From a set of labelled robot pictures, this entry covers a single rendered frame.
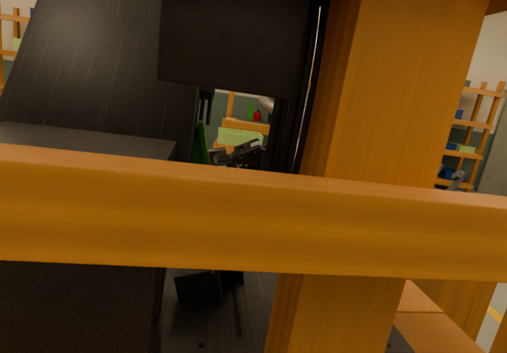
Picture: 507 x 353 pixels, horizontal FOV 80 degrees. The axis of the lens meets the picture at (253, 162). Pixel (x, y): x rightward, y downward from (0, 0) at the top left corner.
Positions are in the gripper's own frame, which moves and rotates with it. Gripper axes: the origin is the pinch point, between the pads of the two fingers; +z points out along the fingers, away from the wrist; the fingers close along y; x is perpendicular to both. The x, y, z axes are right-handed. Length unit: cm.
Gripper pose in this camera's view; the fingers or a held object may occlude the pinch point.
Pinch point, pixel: (222, 164)
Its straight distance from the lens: 68.2
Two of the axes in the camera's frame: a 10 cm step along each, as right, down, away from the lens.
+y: 0.3, -5.2, -8.5
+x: 1.8, 8.4, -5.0
